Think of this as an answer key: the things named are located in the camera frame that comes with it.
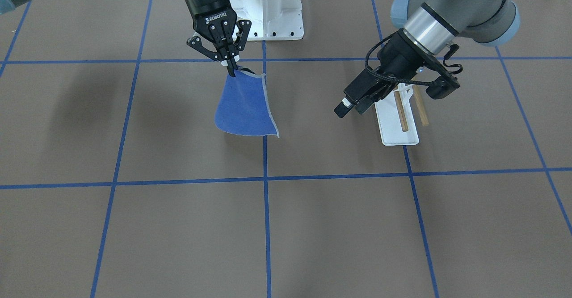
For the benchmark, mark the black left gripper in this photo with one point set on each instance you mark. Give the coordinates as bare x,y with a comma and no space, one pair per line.
394,58

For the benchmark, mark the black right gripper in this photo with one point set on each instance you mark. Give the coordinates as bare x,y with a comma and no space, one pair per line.
213,8

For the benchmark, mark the blue microfiber towel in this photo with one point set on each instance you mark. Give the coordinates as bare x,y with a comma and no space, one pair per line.
244,108

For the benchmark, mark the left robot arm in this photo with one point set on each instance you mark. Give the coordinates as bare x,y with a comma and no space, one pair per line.
425,28

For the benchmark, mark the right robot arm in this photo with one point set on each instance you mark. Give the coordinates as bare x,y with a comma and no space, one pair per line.
10,5

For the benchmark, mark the white towel rack base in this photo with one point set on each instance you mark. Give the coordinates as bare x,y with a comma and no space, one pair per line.
387,115

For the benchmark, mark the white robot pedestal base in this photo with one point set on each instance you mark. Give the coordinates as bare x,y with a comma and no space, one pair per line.
272,19

